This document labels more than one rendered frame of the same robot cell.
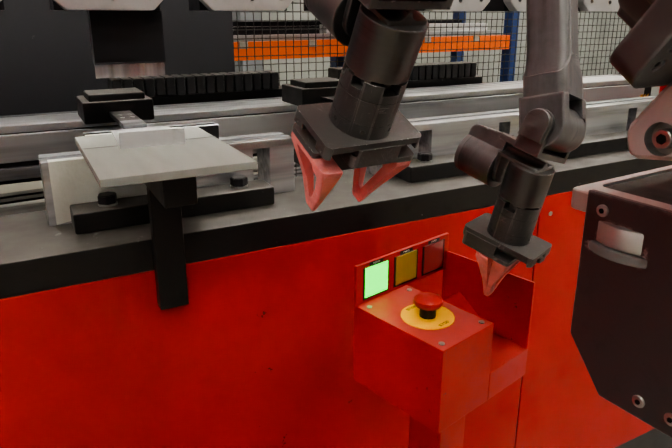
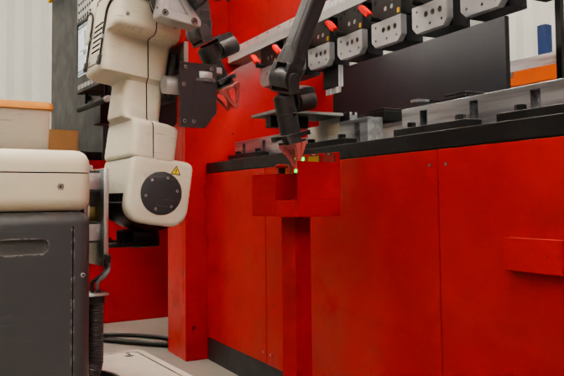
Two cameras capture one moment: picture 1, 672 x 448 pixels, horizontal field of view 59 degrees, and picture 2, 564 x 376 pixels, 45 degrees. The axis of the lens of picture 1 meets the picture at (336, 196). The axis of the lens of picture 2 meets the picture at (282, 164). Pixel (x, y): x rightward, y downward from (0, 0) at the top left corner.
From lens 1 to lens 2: 2.27 m
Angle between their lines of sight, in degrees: 91
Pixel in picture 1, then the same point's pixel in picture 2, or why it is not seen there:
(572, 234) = (467, 186)
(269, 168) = (360, 133)
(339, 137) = not seen: hidden behind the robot
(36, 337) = not seen: hidden behind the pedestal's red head
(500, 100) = not seen: outside the picture
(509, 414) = (434, 345)
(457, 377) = (258, 191)
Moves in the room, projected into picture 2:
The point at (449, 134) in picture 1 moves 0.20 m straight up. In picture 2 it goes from (436, 112) to (435, 40)
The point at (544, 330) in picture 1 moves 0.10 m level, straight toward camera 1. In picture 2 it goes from (454, 274) to (412, 273)
